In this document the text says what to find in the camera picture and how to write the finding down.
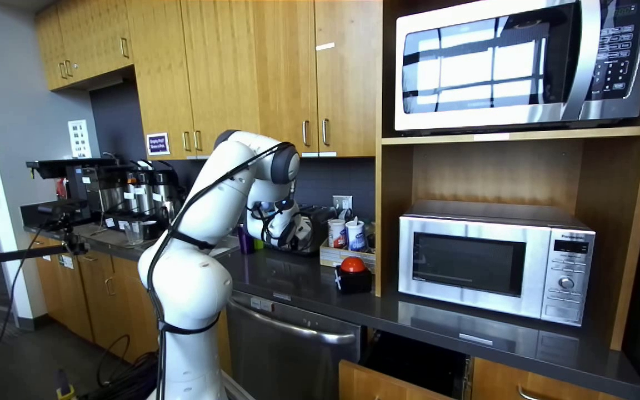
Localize purple tumbler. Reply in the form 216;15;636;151
235;224;253;255

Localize silver coffee brewer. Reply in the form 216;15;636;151
109;157;184;241

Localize red button black box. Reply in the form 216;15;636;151
333;254;375;296

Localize large silver microwave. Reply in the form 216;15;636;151
393;0;640;134

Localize wooden lower cabinets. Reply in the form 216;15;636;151
34;236;162;364

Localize open wooden drawer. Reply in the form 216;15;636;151
337;330;470;400

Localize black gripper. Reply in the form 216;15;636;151
286;211;320;254

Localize steel dishwasher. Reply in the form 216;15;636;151
226;292;362;400

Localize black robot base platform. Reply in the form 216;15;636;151
77;354;165;400

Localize blue cabinet sign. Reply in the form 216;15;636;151
144;131;173;157

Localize white container blue print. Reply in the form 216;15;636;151
345;215;372;254

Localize small silver microwave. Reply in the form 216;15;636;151
396;208;597;330

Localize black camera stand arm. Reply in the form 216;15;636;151
0;243;89;282

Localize closed drawer handle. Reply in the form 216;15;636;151
516;384;554;400

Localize black camera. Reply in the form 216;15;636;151
17;197;95;234

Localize black coffee machine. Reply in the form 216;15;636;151
22;155;120;232

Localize curved dishwasher handle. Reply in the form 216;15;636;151
230;297;360;347

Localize closed wooden drawer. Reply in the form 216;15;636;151
470;354;626;400

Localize wooden upper cabinets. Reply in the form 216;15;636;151
34;0;383;162

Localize wooden cabinets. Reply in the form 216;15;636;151
34;236;162;364
34;0;383;162

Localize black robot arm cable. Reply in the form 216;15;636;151
144;141;295;400

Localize wooden shelf unit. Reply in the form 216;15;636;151
372;0;640;352

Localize white wall panel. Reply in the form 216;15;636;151
66;117;95;160

